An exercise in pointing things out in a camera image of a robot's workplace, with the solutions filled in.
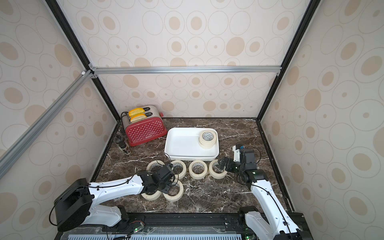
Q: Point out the masking tape roll five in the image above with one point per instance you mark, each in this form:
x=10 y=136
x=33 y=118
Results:
x=179 y=169

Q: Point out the masking tape roll three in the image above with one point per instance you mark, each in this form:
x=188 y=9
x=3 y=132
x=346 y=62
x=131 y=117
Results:
x=155 y=165

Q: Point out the yellow toast slice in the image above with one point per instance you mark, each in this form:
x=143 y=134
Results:
x=137 y=111
x=138 y=117

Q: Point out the black frame post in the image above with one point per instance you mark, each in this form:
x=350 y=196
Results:
x=304 y=24
x=80 y=53

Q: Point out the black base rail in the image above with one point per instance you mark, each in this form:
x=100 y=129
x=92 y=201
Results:
x=230 y=221

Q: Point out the masking tape roll six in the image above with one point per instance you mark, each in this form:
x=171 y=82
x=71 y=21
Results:
x=198 y=169

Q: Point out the masking tape roll two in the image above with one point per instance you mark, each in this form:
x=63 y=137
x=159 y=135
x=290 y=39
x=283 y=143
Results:
x=208 y=136

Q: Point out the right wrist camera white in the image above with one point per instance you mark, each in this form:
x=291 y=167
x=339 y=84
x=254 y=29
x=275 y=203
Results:
x=236 y=150

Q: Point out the white plastic storage tray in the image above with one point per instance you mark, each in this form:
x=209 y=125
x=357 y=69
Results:
x=183 y=144

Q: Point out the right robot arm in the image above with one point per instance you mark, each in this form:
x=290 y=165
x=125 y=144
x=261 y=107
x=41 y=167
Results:
x=277 y=225

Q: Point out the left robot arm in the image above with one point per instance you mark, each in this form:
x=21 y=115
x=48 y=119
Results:
x=82 y=202

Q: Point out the red polka dot toaster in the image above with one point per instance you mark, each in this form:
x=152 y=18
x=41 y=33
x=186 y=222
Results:
x=144 y=130

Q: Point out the horizontal aluminium frame bar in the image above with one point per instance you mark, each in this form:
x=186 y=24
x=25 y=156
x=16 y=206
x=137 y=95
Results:
x=188 y=70

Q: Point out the black left frame post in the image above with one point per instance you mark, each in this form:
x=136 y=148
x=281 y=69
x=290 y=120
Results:
x=80 y=53

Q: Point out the black right frame post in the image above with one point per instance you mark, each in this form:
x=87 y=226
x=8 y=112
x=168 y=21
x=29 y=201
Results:
x=304 y=24

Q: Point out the left slanted aluminium bar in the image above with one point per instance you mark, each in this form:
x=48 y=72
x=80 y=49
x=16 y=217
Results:
x=19 y=147

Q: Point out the masking tape roll one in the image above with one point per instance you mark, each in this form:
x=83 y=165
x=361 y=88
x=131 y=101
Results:
x=152 y=197

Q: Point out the small dark sauce bottle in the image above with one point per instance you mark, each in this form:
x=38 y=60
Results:
x=122 y=144

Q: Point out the masking tape roll seven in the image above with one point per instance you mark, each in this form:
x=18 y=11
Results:
x=206 y=146

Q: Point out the yellow toast slice rear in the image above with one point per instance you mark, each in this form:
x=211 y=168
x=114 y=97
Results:
x=137 y=111

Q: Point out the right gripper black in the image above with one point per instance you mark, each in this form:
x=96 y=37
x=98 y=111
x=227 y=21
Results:
x=229 y=163

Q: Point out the yellow toast slice front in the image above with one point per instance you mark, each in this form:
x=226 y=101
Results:
x=138 y=117

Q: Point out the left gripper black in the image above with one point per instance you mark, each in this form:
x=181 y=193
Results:
x=168 y=188

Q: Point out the masking tape roll four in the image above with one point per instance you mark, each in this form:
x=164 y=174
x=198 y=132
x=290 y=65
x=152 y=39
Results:
x=215 y=171

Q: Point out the masking tape roll eight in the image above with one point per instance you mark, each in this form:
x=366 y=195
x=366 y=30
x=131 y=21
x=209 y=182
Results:
x=175 y=193

